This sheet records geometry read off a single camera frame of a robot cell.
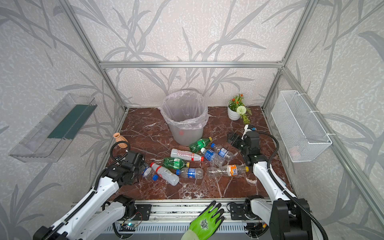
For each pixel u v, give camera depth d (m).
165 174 0.83
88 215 0.45
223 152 0.91
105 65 0.94
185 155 0.89
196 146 0.95
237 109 1.00
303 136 0.61
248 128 0.77
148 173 0.84
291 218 0.43
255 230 0.73
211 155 0.89
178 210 0.75
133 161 0.62
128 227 0.72
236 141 0.75
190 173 0.82
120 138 0.91
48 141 0.64
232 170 0.82
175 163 0.88
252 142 0.63
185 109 1.00
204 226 0.69
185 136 0.95
